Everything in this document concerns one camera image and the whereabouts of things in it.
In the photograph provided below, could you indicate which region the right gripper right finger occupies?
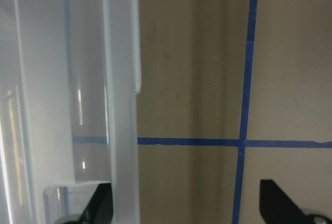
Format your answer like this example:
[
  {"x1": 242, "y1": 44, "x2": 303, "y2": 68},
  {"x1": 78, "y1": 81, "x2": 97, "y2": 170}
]
[{"x1": 259, "y1": 179, "x2": 331, "y2": 223}]

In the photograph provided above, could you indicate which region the clear plastic box lid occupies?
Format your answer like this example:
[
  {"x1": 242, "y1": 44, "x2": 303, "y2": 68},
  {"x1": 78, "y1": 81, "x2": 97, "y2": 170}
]
[{"x1": 1, "y1": 0, "x2": 142, "y2": 223}]

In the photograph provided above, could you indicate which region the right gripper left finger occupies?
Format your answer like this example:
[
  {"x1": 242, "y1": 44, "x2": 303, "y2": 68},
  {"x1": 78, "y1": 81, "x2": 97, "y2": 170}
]
[{"x1": 78, "y1": 183, "x2": 114, "y2": 224}]

